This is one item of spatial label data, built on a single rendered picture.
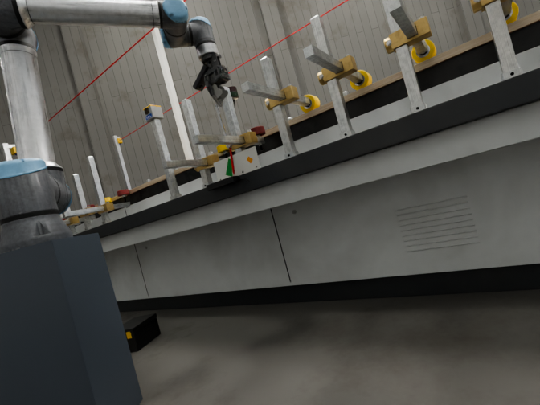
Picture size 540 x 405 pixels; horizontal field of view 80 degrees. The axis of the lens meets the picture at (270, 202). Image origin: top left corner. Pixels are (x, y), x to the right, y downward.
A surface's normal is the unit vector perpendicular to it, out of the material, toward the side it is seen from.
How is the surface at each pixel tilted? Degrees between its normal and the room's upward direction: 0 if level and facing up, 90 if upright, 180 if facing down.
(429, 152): 90
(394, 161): 90
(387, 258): 90
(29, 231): 70
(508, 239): 90
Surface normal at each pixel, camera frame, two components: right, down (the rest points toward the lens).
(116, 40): 0.02, -0.01
